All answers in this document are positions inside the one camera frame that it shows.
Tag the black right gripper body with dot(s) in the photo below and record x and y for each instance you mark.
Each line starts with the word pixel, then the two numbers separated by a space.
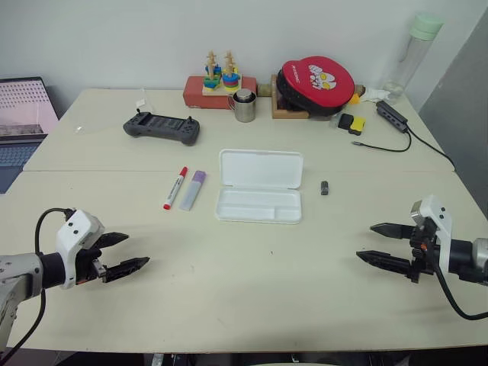
pixel 423 248

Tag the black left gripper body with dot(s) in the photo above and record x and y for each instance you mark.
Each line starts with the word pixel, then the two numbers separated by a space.
pixel 86 263

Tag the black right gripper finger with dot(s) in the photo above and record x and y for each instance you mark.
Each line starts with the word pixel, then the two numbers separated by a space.
pixel 383 260
pixel 392 230

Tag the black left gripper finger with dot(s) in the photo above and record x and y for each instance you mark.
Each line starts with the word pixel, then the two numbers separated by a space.
pixel 113 239
pixel 126 268

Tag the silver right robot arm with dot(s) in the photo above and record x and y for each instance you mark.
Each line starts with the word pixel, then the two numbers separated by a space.
pixel 470 256

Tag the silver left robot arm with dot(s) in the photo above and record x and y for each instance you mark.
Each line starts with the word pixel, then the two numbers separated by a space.
pixel 21 271

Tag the white plastic case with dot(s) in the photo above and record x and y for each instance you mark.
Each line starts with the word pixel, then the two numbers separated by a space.
pixel 259 187

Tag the small dark eraser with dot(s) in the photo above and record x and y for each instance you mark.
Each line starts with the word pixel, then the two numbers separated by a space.
pixel 325 188

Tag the red capped white marker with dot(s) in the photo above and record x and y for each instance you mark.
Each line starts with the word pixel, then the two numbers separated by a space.
pixel 174 188

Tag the purple capped highlighter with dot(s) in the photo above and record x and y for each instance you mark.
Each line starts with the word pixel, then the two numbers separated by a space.
pixel 192 190

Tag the yellow black block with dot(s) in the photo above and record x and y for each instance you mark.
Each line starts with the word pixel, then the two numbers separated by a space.
pixel 358 126

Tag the dark grey usb hub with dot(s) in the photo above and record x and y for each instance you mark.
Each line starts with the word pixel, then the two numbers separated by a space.
pixel 392 116

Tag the black rectangular block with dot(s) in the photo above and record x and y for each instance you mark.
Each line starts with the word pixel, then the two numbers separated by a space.
pixel 345 121

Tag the grey game controller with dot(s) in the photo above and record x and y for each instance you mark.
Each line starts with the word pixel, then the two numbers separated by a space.
pixel 162 127

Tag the small orange object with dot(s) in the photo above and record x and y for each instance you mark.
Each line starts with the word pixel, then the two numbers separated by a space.
pixel 355 100

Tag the crumpled white tissue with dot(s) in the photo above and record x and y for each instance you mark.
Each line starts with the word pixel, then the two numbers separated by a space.
pixel 375 94

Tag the open laptop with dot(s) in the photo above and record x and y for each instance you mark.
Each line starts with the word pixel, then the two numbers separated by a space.
pixel 21 114

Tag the wooden tray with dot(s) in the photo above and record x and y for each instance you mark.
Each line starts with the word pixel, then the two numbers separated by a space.
pixel 284 113

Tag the red black boxing pad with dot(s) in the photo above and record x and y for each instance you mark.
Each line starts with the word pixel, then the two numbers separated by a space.
pixel 320 82

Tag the red cardboard box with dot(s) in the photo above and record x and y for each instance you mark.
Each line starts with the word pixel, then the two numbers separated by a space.
pixel 192 93

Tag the clear bottle green lid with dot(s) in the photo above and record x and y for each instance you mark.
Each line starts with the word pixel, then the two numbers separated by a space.
pixel 411 57

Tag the stainless steel mug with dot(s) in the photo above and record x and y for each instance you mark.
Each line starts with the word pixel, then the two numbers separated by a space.
pixel 244 111

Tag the small brown block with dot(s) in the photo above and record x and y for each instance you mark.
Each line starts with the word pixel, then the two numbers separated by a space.
pixel 264 90

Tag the colourful wooden stacking toy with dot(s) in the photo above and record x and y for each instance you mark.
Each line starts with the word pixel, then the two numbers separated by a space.
pixel 221 82

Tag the metal cylinder weight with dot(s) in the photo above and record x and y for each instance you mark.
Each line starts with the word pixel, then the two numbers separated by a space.
pixel 244 95

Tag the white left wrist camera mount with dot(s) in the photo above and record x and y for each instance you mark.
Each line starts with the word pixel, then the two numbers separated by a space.
pixel 70 236

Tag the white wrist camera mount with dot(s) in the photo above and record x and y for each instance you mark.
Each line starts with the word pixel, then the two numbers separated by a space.
pixel 439 219
pixel 70 236

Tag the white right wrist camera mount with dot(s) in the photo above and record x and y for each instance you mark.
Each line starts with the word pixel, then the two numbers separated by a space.
pixel 439 219

